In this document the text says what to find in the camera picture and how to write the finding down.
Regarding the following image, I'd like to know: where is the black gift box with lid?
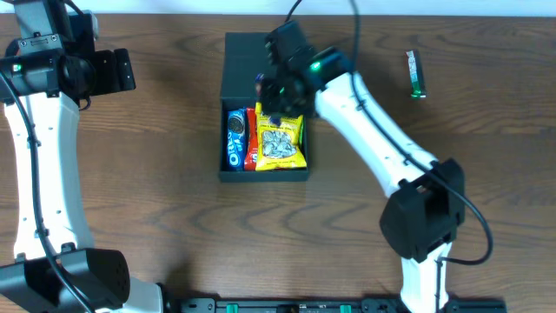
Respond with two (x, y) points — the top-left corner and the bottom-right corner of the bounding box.
(219, 32), (309, 183)

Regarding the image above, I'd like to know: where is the red Hacks candy bag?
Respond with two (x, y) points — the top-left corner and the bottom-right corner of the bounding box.
(244, 108), (258, 171)

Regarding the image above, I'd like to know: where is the dark blue chocolate bar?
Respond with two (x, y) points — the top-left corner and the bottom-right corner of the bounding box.
(255, 73), (264, 97)

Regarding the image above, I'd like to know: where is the yellow Hacks candy bag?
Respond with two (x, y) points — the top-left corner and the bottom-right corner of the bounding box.
(255, 102), (307, 171)

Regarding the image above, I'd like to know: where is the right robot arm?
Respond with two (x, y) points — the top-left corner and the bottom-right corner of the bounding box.
(261, 47), (465, 312)

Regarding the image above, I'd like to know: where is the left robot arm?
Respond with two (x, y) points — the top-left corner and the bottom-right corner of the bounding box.
(1, 0), (164, 312)

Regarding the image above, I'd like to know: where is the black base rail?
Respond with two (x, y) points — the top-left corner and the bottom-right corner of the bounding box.
(163, 297), (507, 313)

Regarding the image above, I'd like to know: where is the blue Oreo cookie pack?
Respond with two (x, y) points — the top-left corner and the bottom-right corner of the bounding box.
(226, 108), (246, 171)

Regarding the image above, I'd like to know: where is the green white candy bar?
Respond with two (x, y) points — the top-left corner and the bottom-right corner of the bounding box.
(406, 50), (427, 98)

